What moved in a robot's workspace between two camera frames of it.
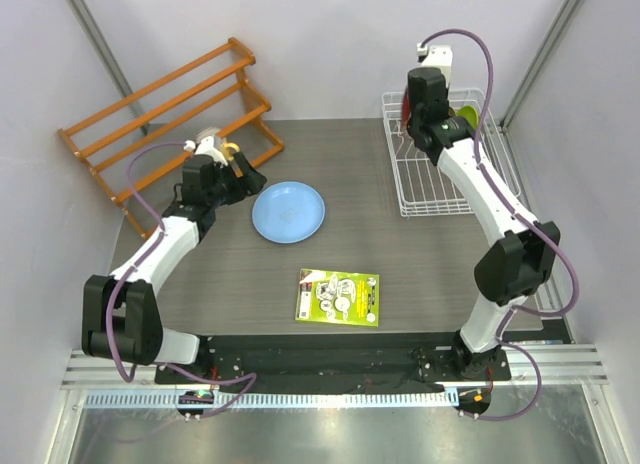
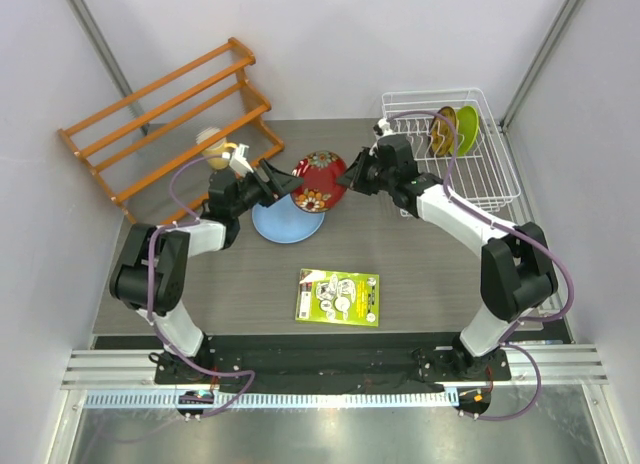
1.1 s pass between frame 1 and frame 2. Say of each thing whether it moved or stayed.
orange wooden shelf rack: stayed
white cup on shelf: stayed
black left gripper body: moved
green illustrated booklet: stayed
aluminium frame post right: stayed
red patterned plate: moved
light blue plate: stayed
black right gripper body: moved
